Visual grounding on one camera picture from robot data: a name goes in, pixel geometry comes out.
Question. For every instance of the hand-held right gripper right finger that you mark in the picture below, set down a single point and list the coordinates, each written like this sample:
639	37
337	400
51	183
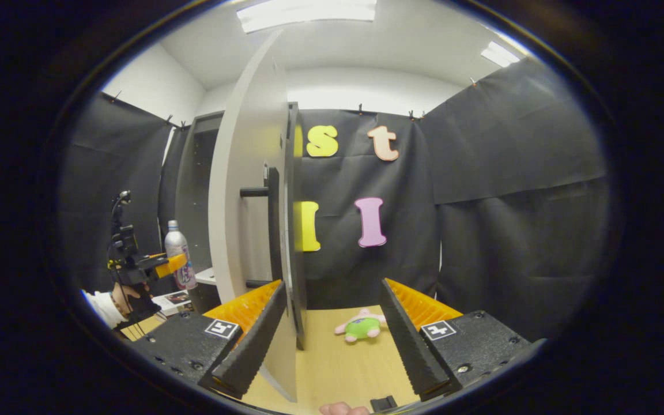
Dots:
410	340

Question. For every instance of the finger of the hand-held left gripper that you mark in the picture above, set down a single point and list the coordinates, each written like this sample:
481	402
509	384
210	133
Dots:
170	265

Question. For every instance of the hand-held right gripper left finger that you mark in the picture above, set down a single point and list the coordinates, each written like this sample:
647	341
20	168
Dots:
251	351

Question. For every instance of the silver bottle with red label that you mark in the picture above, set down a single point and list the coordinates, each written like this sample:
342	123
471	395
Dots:
177	245

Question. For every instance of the beige cabinet door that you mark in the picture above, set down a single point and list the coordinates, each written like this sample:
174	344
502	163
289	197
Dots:
245	144

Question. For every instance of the white cabinet shelf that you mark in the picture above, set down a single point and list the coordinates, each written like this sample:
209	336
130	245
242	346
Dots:
206	276

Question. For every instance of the green and pink plush toy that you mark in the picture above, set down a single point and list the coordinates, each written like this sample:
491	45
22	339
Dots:
362	327

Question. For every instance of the black backdrop cloth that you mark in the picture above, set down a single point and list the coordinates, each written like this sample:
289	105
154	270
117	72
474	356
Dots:
510	219

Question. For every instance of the ceiling light panel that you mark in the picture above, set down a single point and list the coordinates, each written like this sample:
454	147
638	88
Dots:
499	55
309	14

